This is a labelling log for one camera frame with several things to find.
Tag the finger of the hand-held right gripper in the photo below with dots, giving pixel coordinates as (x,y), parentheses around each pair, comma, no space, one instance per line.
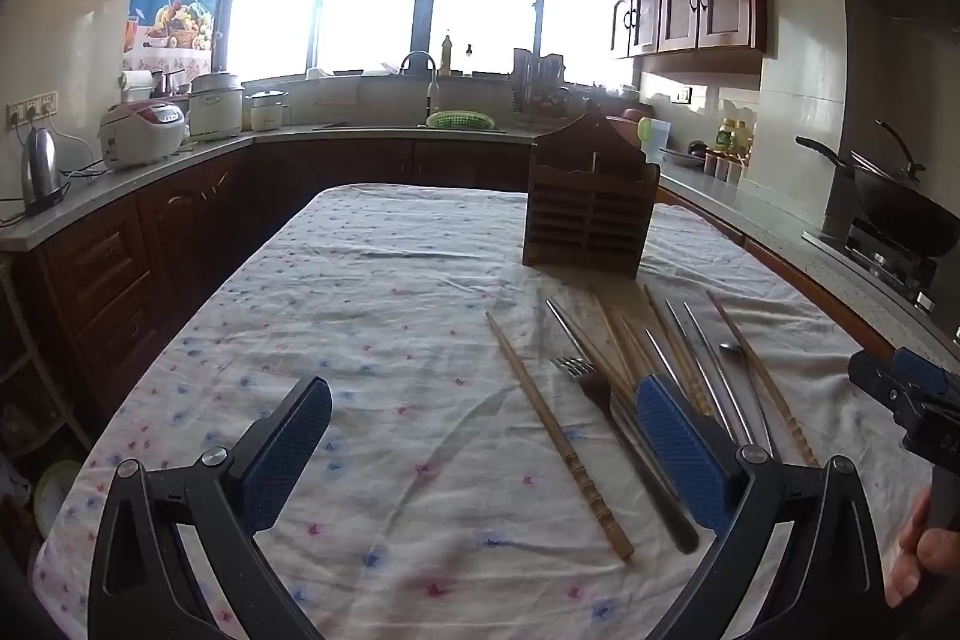
(930,374)
(874,377)

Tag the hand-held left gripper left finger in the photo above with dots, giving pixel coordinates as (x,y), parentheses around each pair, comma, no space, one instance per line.
(289,452)

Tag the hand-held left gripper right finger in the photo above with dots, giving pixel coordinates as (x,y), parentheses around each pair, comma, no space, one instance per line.
(682,452)

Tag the steel fork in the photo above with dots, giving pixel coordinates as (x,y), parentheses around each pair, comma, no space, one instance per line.
(600,396)

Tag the bamboo chopstick with ridged end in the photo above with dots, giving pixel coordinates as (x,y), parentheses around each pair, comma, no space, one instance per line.
(555,430)

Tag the wooden slatted utensil holder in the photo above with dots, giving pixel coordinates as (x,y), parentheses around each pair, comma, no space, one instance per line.
(585,212)

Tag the dish rack with utensils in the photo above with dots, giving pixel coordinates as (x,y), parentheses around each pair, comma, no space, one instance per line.
(536,81)

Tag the person's right hand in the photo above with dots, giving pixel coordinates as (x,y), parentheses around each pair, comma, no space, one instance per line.
(937,557)

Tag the gas stove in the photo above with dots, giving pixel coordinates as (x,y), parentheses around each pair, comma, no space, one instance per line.
(885,265)

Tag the black wok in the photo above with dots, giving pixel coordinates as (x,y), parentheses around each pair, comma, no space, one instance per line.
(900,212)

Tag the white floral tablecloth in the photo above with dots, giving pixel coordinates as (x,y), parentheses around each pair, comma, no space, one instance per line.
(390,310)

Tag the yellow green round lid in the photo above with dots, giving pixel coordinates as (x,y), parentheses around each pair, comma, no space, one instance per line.
(56,497)

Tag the row of spice jars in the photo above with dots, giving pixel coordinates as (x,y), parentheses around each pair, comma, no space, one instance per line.
(724,168)

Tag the yellow cooking oil bottles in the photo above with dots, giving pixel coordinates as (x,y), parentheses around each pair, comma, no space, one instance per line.
(731,138)

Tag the white plastic jug green lid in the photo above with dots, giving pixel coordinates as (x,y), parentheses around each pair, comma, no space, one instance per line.
(654,138)

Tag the small white electric pot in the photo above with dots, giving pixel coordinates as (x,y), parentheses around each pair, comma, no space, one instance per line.
(268,111)

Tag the white and red rice cooker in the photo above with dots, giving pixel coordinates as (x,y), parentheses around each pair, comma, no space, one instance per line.
(142,134)

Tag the tall white rice cooker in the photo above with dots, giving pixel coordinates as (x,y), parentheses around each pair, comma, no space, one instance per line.
(216,108)

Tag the green plastic basket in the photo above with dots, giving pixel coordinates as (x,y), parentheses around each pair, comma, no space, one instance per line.
(461,120)

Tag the steel electric kettle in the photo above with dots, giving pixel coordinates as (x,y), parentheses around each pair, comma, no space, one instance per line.
(41,171)

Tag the steel kitchen faucet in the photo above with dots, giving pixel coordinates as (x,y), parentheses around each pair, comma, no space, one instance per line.
(432,85)

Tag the paper towel roll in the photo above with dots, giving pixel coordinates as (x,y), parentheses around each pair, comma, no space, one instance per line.
(137,85)

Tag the pale bottle on windowsill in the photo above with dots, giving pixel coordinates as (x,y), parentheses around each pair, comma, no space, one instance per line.
(446,57)

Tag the small wall outlet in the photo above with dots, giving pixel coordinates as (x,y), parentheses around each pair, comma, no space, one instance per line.
(681,95)

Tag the white wall socket strip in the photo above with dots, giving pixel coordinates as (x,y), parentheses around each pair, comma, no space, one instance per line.
(34,109)

